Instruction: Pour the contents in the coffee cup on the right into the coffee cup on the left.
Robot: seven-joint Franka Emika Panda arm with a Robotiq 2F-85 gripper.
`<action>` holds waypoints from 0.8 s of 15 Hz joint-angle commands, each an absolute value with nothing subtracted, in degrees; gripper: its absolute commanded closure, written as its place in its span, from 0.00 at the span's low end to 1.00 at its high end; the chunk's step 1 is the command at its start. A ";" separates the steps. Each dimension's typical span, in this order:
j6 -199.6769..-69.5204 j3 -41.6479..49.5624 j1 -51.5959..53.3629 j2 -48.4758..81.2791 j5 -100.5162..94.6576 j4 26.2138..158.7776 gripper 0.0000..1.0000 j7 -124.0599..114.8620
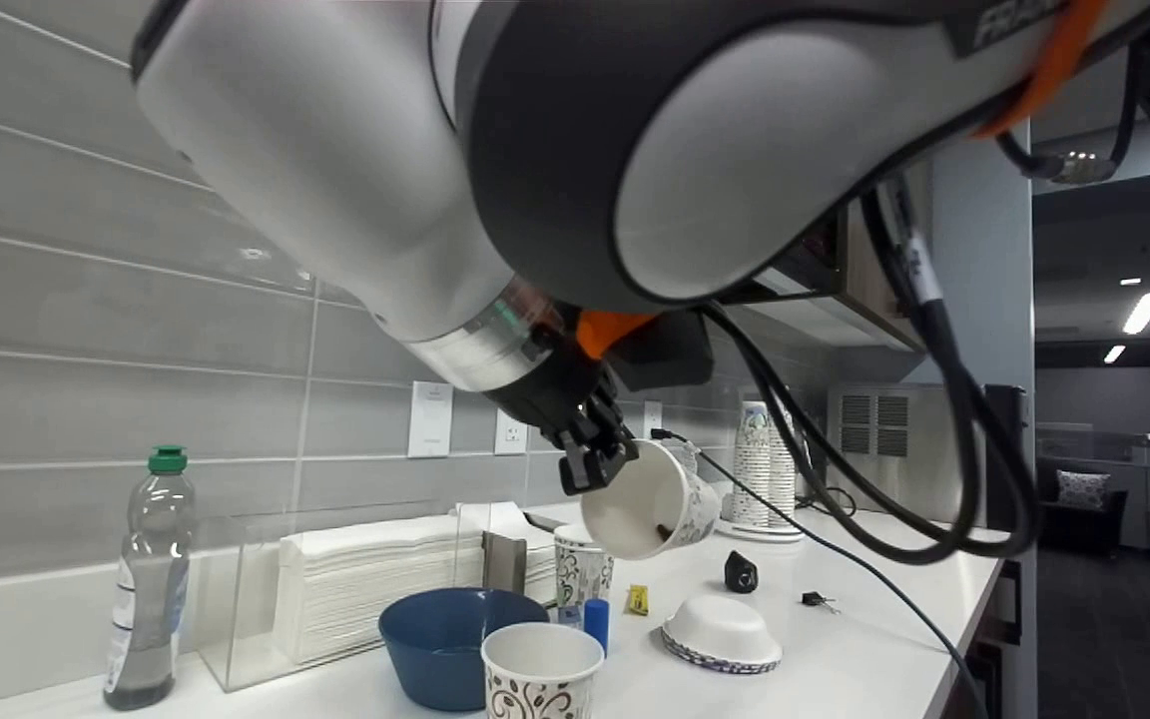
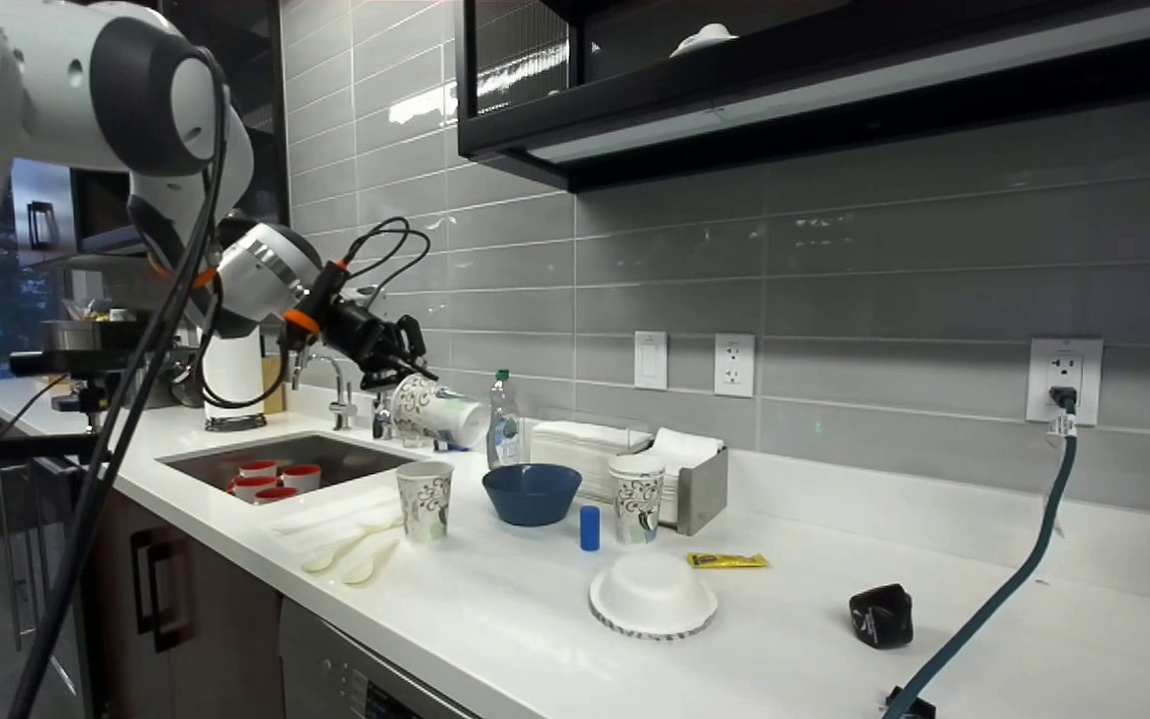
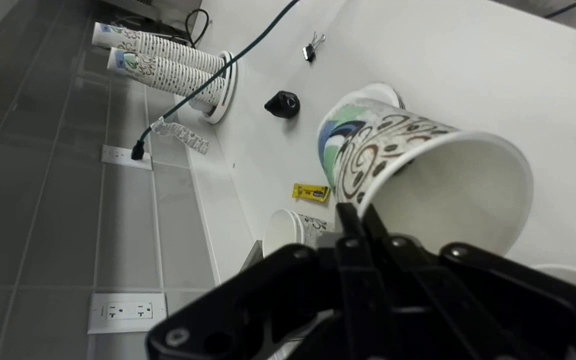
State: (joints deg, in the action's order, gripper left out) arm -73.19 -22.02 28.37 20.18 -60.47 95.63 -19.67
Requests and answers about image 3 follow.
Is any dark power cable with plug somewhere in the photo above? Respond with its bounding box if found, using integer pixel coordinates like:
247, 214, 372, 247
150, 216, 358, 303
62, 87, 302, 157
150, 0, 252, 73
130, 0, 302, 163

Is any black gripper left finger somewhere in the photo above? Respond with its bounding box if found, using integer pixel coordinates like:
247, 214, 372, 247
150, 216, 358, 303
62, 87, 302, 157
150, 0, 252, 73
146, 203, 396, 360

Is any white wall outlet with plug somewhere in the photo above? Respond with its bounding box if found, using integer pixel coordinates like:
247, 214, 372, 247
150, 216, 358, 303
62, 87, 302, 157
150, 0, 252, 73
99, 144, 154, 172

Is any black crumpled object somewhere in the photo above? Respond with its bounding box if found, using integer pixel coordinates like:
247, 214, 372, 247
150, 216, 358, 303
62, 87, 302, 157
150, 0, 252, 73
262, 89, 302, 122

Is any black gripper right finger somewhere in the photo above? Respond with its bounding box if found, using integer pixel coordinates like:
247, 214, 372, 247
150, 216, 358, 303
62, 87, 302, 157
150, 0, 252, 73
365, 207, 576, 360

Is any black looped cable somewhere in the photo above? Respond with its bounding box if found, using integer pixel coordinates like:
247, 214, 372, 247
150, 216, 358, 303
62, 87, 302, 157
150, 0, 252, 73
184, 7, 213, 49

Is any yellow packet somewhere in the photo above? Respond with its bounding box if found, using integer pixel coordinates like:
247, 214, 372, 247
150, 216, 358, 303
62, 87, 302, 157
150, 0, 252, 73
290, 182, 333, 207

